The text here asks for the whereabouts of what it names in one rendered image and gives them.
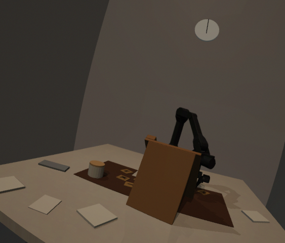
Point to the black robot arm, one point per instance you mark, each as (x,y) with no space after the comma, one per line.
(200,144)

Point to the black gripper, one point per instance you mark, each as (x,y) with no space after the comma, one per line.
(204,178)

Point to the grey cylindrical canister with brown lid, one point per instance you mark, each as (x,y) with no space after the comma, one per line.
(96,169)

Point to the brown wooden board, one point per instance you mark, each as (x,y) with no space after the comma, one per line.
(165,175)

